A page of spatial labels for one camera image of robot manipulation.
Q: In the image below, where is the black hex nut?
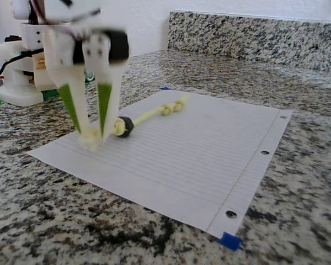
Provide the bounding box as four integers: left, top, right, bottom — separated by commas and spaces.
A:
118, 115, 135, 139

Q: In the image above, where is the yellow-green knotted rope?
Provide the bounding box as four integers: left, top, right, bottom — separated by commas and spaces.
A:
78, 93, 190, 152

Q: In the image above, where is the lined paper sheet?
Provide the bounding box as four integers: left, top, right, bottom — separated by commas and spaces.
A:
26, 89, 293, 239

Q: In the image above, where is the granite backsplash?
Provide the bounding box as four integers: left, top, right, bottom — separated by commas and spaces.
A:
167, 10, 331, 73

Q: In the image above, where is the red white servo wire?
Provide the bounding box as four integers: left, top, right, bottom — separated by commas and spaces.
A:
29, 0, 102, 36

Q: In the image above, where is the black thin arm cable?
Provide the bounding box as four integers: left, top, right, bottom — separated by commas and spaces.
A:
0, 56, 23, 80

